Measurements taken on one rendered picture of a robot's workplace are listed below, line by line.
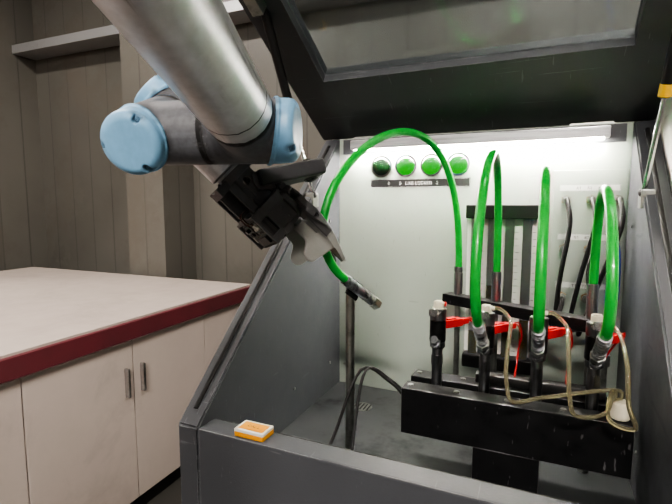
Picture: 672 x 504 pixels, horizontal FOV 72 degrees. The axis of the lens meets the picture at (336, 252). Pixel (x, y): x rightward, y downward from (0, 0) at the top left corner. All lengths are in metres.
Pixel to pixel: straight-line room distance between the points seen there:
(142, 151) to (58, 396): 1.39
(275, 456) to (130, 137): 0.46
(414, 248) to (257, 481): 0.62
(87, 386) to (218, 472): 1.19
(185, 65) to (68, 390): 1.59
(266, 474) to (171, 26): 0.59
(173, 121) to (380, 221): 0.68
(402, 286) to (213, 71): 0.83
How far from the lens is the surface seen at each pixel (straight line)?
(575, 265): 1.08
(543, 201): 0.69
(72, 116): 4.13
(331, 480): 0.69
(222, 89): 0.42
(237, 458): 0.76
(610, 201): 0.72
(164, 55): 0.38
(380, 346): 1.18
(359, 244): 1.15
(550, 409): 0.81
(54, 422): 1.88
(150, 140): 0.56
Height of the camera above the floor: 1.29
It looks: 6 degrees down
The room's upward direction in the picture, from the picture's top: straight up
